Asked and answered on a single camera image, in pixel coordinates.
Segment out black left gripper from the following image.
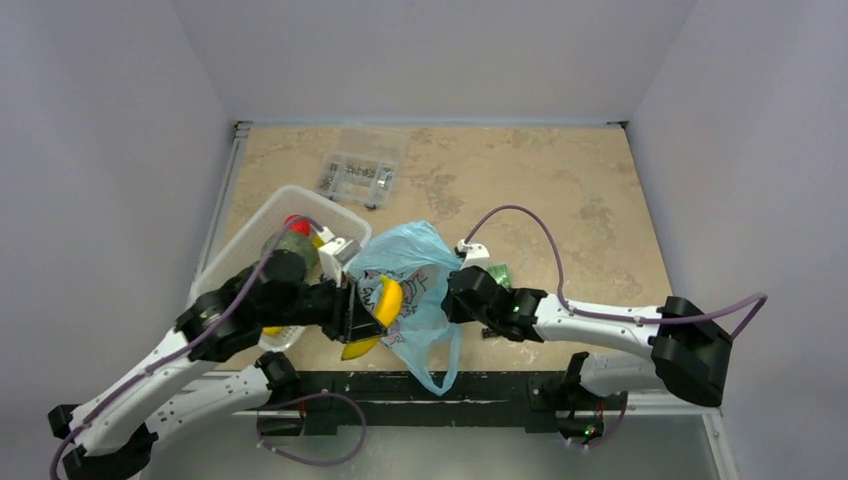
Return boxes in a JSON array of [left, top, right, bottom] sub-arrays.
[[261, 267, 386, 341]]

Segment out yellow fake banana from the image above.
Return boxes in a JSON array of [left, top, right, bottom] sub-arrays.
[[341, 275, 403, 361]]

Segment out blue plastic bag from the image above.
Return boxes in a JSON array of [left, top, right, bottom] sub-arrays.
[[346, 220, 461, 396]]

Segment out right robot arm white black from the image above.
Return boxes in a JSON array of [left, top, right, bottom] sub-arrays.
[[441, 266, 733, 407]]

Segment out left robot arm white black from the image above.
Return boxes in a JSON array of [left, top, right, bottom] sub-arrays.
[[48, 249, 403, 479]]

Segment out green fake fruit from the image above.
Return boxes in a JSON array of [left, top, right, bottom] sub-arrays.
[[262, 232, 319, 281]]

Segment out red fake fruit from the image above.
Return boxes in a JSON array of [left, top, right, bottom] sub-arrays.
[[285, 215, 312, 238]]

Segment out green circuit board box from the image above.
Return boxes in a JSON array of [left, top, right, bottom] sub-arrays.
[[487, 264, 512, 289]]

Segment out white plastic basket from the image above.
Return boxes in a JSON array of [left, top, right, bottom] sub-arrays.
[[175, 185, 371, 362]]

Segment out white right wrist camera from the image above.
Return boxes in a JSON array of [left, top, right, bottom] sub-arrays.
[[454, 239, 491, 270]]

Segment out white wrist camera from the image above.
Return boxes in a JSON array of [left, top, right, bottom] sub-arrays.
[[454, 239, 491, 270], [318, 227, 361, 287]]

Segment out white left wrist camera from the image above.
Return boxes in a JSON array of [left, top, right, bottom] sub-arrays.
[[318, 227, 361, 287]]

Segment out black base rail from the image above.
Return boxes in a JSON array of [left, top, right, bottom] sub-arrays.
[[250, 352, 628, 441]]

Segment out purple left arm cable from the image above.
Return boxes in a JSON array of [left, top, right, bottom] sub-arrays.
[[49, 215, 327, 480]]

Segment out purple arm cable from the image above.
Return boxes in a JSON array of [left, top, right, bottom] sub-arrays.
[[463, 204, 769, 340], [49, 215, 327, 480]]

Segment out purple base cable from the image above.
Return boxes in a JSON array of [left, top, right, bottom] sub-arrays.
[[255, 389, 369, 466]]

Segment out aluminium frame rail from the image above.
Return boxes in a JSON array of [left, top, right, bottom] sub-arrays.
[[193, 120, 254, 279]]

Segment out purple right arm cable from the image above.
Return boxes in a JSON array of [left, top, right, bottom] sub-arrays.
[[463, 204, 769, 340]]

